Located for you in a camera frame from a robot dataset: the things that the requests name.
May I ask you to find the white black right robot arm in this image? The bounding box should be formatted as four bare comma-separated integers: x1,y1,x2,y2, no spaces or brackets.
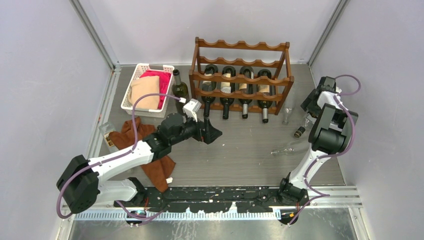
277,76,359,206

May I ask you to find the clear lying bottle upper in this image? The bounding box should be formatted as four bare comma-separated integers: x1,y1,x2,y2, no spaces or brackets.
282,83,299,125

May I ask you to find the peach folded cloth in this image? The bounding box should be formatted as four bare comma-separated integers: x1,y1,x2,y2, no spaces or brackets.
128,75,160,110

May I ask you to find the brown wooden wine rack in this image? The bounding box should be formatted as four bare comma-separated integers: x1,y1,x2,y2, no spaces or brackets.
188,36,295,116

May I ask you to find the clear lying bottle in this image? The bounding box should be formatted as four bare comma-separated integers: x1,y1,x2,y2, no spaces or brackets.
270,139,310,156
282,83,299,125

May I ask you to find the clear bottle brown label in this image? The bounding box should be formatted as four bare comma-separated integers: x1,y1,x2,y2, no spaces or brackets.
293,114,316,138

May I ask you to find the brown towel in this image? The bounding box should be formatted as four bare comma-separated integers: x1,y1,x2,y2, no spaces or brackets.
109,116,176,193

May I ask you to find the clear bottle under towel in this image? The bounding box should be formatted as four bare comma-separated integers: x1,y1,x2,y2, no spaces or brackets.
98,121,118,153

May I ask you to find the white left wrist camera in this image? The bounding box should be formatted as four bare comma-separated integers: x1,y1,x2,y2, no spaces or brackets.
178,97,202,122

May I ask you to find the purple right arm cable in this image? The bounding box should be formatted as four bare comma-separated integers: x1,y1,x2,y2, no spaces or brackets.
288,74,363,226

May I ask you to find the pink folded cloth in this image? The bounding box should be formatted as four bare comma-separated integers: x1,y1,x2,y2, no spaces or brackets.
139,70,171,109

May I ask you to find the dark bottle white label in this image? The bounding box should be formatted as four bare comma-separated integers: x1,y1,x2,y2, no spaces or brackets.
220,65,236,120

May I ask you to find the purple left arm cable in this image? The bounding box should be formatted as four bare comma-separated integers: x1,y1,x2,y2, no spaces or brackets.
55,93,182,227

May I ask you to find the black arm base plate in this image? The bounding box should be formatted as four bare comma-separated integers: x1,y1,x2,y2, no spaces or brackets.
121,186,309,214

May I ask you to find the dark wine bottle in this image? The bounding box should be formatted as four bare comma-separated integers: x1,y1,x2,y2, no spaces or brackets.
238,66,254,119

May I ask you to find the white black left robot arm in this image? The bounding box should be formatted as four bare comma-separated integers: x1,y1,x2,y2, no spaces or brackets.
56,113,223,214

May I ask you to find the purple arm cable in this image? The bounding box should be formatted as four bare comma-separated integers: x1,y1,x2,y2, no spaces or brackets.
55,93,182,227
288,74,363,226

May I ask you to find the white plastic basket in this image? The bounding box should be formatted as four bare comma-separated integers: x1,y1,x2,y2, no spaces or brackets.
120,63,175,118

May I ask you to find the green bottle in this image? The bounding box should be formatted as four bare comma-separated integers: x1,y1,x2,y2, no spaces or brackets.
172,69,190,116

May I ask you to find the clear lying bottle lower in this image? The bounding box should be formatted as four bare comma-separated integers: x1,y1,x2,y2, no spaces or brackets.
270,139,310,156

